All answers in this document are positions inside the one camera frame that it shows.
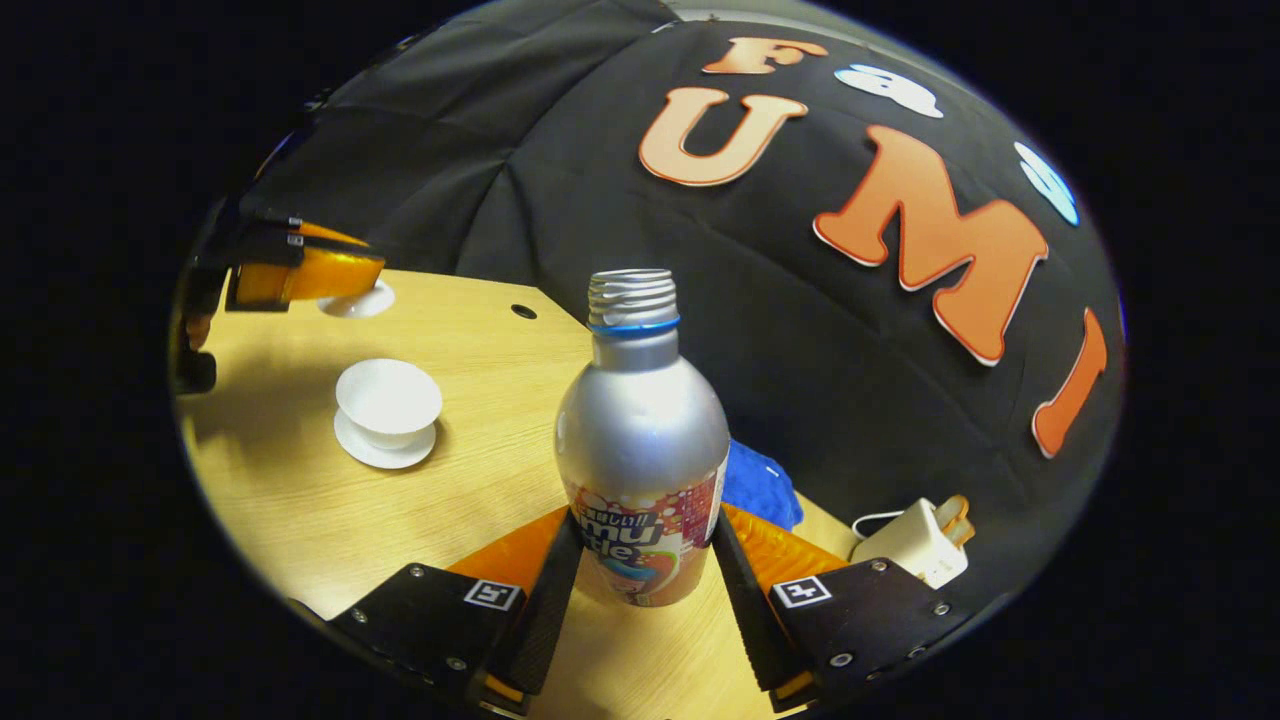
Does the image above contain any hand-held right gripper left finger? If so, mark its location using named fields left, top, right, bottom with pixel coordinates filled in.
left=328, top=505, right=586, bottom=716

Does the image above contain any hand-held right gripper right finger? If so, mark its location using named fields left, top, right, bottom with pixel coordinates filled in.
left=712, top=503, right=976, bottom=713

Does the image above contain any silver water bottle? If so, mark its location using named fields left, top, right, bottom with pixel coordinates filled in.
left=555, top=268, right=731, bottom=608

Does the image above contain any white toaster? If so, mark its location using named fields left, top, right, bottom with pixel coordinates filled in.
left=850, top=497, right=973, bottom=589

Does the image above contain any blue towel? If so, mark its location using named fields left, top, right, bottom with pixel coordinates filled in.
left=722, top=438, right=804, bottom=531

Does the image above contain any white teacup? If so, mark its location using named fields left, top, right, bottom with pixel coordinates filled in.
left=335, top=358, right=444, bottom=451

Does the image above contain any white saucer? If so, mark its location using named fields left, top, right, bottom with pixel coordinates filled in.
left=333, top=408, right=438, bottom=471

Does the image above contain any white teacup lid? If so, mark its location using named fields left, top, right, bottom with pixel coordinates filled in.
left=318, top=280, right=396, bottom=319

